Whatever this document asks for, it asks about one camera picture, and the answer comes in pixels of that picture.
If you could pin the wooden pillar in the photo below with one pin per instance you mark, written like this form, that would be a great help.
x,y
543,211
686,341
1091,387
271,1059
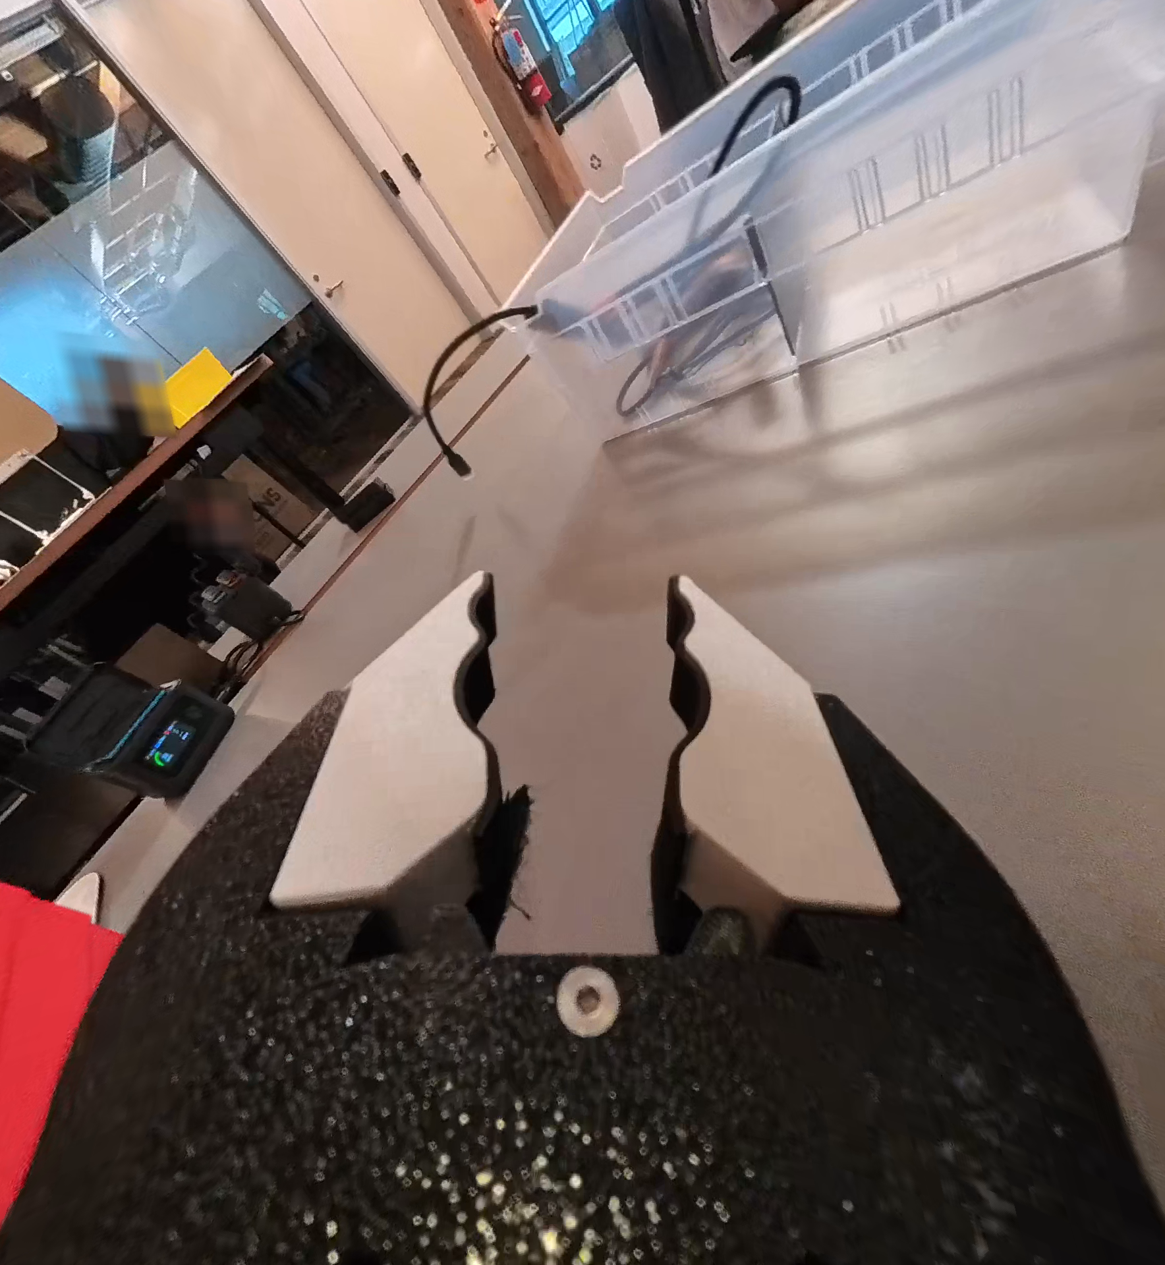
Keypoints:
x,y
543,148

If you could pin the yellow plastic bin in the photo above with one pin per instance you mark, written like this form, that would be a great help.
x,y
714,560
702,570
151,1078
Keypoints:
x,y
203,389

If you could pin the black charger brick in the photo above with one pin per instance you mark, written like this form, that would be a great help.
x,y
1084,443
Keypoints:
x,y
371,505

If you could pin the black label printer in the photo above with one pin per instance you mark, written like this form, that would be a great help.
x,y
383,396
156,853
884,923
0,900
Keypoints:
x,y
100,711

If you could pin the plain cardboard box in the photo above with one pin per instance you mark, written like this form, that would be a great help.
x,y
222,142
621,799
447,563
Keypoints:
x,y
163,656

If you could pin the red fire extinguisher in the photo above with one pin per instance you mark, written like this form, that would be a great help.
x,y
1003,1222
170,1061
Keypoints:
x,y
518,55

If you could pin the white recycling bin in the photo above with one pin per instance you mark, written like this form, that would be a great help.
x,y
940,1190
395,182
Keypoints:
x,y
603,157

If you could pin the office chair with dark jacket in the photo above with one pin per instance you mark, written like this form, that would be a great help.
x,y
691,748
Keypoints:
x,y
677,60

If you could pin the clear plastic bin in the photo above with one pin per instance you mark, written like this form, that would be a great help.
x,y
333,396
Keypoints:
x,y
938,198

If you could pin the white door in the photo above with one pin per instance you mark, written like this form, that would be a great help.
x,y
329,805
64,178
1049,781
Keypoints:
x,y
277,198
424,89

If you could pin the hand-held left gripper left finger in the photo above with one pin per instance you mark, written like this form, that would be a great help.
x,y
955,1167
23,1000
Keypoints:
x,y
383,791

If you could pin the white lamp base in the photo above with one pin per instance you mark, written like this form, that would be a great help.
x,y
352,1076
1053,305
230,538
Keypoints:
x,y
84,903

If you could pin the small black equipment box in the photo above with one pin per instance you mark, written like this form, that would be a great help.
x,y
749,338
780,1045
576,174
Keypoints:
x,y
252,607

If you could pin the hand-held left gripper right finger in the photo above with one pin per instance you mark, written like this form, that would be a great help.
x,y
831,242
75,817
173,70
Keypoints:
x,y
780,791

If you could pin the long brown desk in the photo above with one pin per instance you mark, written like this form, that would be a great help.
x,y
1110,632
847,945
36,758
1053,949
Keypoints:
x,y
68,538

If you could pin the red plastic bin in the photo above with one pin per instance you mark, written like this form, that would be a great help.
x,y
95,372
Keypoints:
x,y
9,1037

